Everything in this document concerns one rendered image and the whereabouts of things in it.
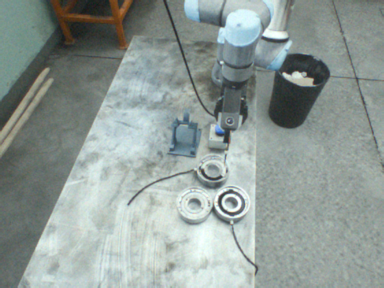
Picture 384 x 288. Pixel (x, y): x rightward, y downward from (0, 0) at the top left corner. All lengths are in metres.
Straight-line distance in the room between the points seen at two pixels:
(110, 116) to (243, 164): 0.53
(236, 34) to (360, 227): 1.53
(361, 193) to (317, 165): 0.30
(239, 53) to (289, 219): 1.30
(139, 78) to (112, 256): 0.74
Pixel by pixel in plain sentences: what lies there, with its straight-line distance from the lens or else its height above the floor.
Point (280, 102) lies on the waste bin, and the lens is 2.08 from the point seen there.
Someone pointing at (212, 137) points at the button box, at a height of 0.84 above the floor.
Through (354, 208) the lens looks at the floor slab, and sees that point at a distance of 2.03.
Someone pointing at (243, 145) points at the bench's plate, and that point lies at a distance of 1.04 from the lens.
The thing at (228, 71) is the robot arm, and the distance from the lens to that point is 0.74.
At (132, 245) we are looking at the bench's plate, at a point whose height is 0.80.
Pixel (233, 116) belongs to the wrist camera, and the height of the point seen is 1.06.
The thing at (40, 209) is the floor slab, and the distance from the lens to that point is 2.01.
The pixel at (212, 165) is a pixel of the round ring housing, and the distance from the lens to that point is 0.96.
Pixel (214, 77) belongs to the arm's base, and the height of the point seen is 0.83.
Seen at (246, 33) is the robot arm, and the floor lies 1.27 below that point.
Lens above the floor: 1.62
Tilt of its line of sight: 52 degrees down
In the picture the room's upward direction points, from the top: straight up
